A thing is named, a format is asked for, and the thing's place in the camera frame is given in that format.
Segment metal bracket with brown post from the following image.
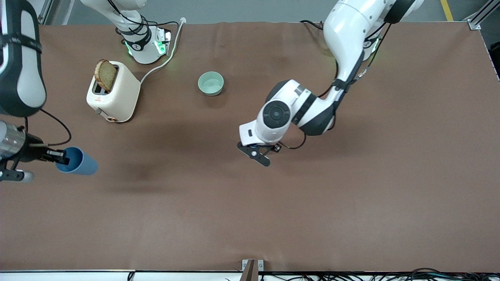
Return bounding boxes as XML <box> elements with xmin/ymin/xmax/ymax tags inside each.
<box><xmin>240</xmin><ymin>259</ymin><xmax>264</xmax><ymax>281</ymax></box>

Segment black cable bundle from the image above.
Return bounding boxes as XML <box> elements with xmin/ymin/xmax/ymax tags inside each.
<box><xmin>258</xmin><ymin>267</ymin><xmax>500</xmax><ymax>281</ymax></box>

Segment green bowl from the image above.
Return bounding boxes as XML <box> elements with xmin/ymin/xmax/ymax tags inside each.
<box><xmin>197</xmin><ymin>71</ymin><xmax>225</xmax><ymax>96</ymax></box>

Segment cream white toaster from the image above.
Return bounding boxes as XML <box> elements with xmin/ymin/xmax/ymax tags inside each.
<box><xmin>86</xmin><ymin>60</ymin><xmax>141</xmax><ymax>123</ymax></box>

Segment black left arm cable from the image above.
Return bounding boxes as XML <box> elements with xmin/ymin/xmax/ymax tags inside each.
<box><xmin>279</xmin><ymin>21</ymin><xmax>393</xmax><ymax>151</ymax></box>

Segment black right base cable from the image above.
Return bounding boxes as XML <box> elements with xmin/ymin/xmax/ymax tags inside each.
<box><xmin>145</xmin><ymin>19</ymin><xmax>179</xmax><ymax>28</ymax></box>

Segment white toaster power cable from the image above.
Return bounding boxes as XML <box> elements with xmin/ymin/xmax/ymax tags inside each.
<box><xmin>139</xmin><ymin>18</ymin><xmax>186</xmax><ymax>85</ymax></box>

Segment brown table mat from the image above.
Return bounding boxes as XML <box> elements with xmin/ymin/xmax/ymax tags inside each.
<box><xmin>0</xmin><ymin>21</ymin><xmax>500</xmax><ymax>273</ymax></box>

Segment aluminium frame profile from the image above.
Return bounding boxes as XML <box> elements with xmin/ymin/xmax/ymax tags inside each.
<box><xmin>37</xmin><ymin>0</ymin><xmax>53</xmax><ymax>26</ymax></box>
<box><xmin>467</xmin><ymin>0</ymin><xmax>500</xmax><ymax>30</ymax></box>

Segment brown bread slice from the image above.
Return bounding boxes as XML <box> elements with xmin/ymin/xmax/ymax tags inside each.
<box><xmin>95</xmin><ymin>59</ymin><xmax>118</xmax><ymax>93</ymax></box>

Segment blue plastic cup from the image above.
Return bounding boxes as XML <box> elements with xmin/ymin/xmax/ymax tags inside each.
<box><xmin>55</xmin><ymin>146</ymin><xmax>99</xmax><ymax>176</ymax></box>

